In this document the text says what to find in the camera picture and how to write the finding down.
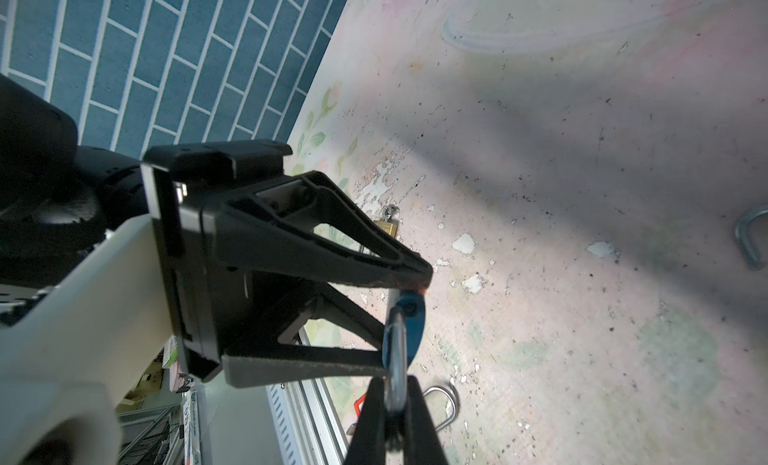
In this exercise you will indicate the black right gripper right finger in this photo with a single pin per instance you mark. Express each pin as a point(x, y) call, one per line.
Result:
point(421, 444)

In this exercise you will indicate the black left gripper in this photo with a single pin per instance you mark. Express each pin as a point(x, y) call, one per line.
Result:
point(243, 247)

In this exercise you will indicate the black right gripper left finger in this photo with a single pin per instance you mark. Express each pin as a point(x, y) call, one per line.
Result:
point(368, 443)

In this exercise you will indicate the blue padlock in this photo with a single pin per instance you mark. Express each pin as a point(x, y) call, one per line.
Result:
point(404, 328)

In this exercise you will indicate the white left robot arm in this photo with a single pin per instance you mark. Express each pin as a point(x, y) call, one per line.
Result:
point(83, 301)

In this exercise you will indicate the brass padlock with key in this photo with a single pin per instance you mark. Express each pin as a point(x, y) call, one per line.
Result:
point(389, 220)

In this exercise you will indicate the red safety padlock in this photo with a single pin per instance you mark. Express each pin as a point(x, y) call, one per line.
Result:
point(443, 403)

